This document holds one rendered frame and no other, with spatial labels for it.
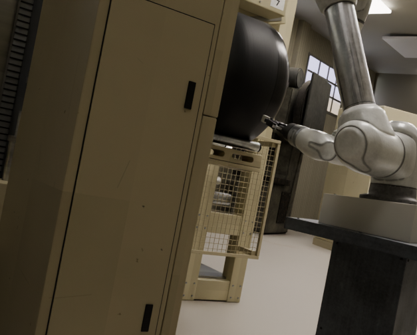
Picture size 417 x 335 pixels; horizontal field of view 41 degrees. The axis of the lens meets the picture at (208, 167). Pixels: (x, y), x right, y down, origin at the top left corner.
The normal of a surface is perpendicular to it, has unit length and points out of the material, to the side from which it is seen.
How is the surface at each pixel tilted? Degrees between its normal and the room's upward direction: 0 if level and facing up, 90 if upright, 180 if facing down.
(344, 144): 96
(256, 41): 64
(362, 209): 90
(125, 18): 90
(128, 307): 90
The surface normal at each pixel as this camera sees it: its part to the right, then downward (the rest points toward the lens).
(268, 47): 0.56, -0.32
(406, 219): -0.60, -0.12
